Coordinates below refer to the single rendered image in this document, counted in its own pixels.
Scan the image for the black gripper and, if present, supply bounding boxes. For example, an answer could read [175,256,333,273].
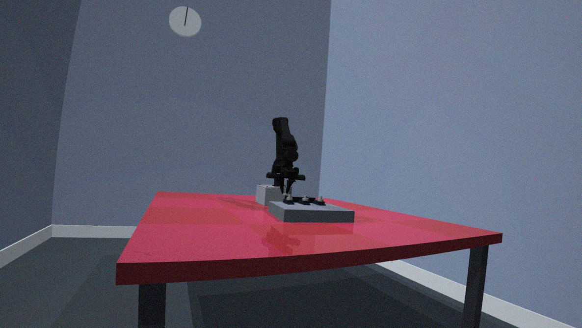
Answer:
[266,162,305,194]

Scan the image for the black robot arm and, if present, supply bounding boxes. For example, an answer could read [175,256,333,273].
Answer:
[271,117,299,178]

